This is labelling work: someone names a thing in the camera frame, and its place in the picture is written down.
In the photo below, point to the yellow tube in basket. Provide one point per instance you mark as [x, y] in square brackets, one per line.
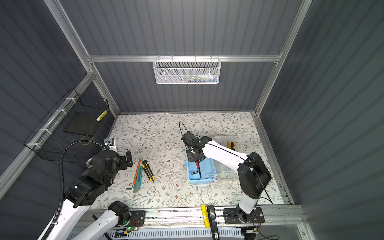
[102, 115]

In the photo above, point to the yellow utility knife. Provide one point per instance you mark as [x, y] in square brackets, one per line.
[148, 171]

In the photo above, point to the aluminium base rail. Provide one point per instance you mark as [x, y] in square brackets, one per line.
[192, 217]

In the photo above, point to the yellow marker on rail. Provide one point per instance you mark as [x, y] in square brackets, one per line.
[205, 216]

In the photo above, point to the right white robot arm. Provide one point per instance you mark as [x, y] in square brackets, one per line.
[252, 171]

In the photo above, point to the black handle tool on rail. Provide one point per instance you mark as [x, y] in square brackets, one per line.
[213, 222]

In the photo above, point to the orange handled tool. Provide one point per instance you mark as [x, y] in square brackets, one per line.
[136, 175]

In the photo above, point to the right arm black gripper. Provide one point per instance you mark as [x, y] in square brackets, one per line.
[190, 158]

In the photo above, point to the black hex key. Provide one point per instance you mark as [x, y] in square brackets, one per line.
[197, 173]

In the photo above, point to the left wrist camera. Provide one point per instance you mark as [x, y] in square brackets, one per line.
[111, 144]

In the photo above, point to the yellow black screwdriver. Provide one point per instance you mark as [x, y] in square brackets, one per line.
[231, 145]

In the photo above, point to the teal handled tool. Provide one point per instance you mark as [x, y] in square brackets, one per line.
[138, 183]

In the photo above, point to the black wire basket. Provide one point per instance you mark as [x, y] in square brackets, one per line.
[48, 139]

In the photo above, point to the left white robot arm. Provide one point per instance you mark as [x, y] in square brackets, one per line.
[75, 201]

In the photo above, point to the white wire mesh basket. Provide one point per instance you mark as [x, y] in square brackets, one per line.
[187, 73]

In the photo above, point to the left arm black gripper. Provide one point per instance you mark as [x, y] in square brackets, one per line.
[124, 164]

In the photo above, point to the light blue toolbox base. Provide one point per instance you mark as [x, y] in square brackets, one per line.
[208, 172]

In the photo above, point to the black foam pad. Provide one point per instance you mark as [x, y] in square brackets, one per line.
[84, 124]

